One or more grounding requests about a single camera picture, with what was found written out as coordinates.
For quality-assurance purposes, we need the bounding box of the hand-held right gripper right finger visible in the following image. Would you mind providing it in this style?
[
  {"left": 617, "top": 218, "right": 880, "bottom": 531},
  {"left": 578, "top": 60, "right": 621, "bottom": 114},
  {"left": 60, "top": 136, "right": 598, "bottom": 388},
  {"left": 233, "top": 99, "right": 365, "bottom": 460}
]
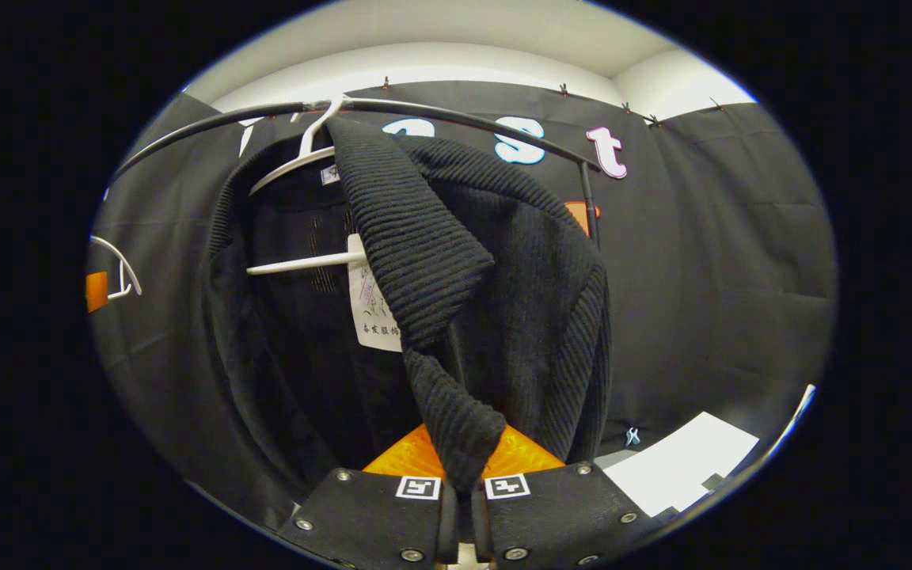
[{"left": 470, "top": 425, "right": 656, "bottom": 569}]

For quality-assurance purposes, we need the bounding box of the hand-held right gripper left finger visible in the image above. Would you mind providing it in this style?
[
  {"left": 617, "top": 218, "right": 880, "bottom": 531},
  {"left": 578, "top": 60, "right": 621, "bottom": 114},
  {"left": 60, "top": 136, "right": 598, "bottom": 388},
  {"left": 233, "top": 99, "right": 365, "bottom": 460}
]
[{"left": 275, "top": 424, "right": 458, "bottom": 569}]

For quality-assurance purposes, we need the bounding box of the white clothes hanger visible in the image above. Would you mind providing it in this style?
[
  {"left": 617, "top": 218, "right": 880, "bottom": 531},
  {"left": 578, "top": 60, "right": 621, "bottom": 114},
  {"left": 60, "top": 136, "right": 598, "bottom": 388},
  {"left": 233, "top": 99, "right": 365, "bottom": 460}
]
[{"left": 246, "top": 97, "right": 370, "bottom": 276}]

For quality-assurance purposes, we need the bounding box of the black knit cardigan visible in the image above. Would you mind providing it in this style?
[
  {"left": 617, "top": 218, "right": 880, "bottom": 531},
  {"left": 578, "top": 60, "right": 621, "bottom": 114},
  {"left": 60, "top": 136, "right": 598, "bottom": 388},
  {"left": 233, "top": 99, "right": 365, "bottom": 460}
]
[{"left": 201, "top": 117, "right": 614, "bottom": 507}]

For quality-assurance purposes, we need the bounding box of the empty white plastic hanger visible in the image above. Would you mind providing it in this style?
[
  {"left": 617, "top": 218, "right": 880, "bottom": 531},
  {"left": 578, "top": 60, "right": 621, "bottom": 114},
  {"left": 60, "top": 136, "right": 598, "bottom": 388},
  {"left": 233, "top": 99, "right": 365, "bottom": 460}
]
[{"left": 90, "top": 235, "right": 143, "bottom": 302}]

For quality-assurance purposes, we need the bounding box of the white paper garment tag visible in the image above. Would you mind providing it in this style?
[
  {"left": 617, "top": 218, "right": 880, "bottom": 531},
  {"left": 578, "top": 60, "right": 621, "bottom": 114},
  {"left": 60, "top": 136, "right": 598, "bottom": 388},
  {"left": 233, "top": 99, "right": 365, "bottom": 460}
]
[{"left": 347, "top": 234, "right": 404, "bottom": 354}]

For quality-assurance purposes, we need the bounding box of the black backdrop cloth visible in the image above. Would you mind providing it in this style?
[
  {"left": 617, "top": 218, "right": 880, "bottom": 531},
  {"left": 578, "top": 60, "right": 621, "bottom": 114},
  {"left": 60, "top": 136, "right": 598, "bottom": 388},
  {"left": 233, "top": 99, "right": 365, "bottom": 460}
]
[{"left": 85, "top": 79, "right": 838, "bottom": 531}]

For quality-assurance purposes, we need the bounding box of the black garment rack rail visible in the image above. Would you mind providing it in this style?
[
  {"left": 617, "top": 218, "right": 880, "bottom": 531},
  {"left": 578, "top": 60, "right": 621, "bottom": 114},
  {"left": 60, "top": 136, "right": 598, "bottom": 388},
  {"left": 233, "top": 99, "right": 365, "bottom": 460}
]
[{"left": 106, "top": 97, "right": 603, "bottom": 248}]

